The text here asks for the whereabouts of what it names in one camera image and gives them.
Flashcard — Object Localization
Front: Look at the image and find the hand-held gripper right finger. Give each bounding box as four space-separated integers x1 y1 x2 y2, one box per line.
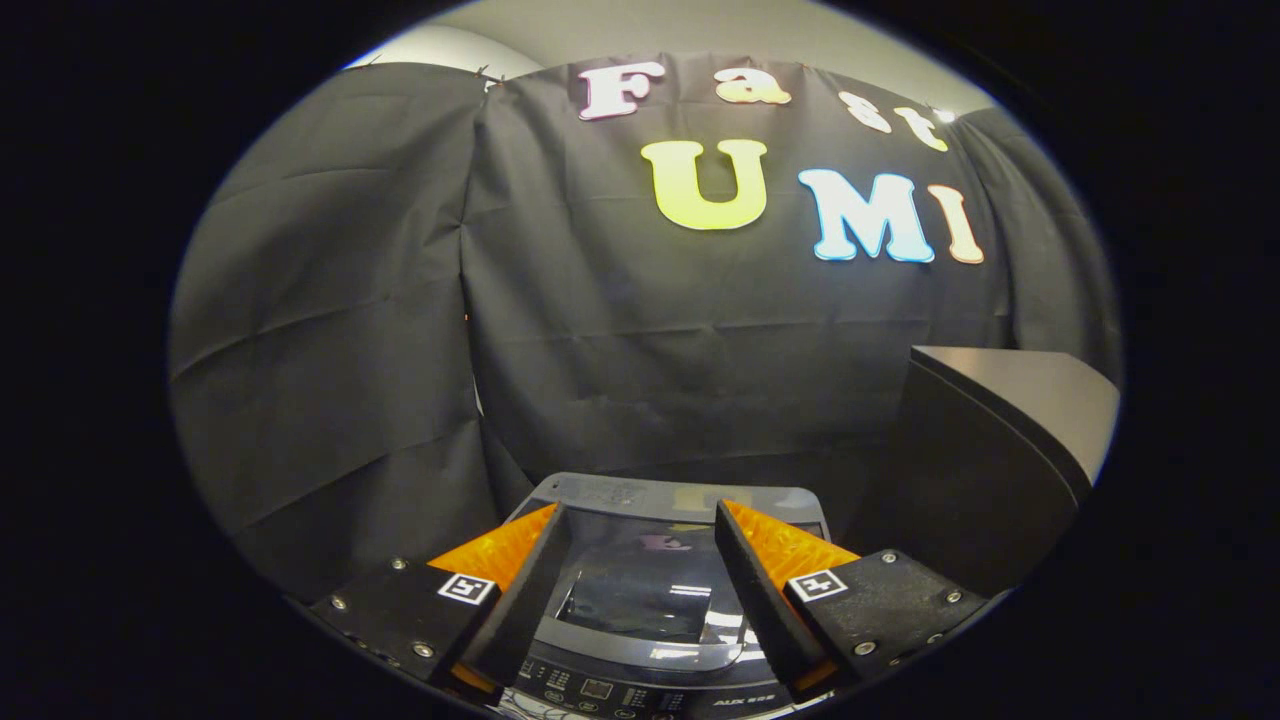
715 500 1001 704

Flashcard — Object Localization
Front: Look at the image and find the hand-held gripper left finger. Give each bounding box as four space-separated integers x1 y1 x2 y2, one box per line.
310 503 573 696

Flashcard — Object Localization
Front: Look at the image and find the dark washing machine lid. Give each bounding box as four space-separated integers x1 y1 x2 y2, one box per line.
530 500 831 673

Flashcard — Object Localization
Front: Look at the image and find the grey washing machine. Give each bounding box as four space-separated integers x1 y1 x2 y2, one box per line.
490 472 831 720

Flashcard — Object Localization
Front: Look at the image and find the grey cabinet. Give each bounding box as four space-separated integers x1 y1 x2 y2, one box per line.
850 345 1121 598

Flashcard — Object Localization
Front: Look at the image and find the black backdrop cloth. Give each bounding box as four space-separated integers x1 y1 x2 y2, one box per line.
168 52 1123 601

